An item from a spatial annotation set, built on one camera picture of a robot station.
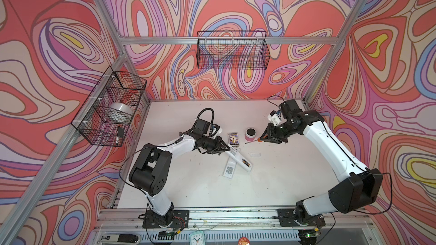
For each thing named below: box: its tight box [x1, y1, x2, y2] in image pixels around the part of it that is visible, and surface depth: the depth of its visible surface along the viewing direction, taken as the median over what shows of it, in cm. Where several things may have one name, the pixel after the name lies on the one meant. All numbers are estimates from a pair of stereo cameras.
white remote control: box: [222, 155, 237, 180], surface depth 88 cm
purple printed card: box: [227, 132, 240, 147], surface depth 100 cm
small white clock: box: [189, 230, 206, 245], surface depth 69 cm
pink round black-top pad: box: [244, 128, 257, 142], surface depth 98 cm
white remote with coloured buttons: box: [224, 143, 253, 172], surface depth 88 cm
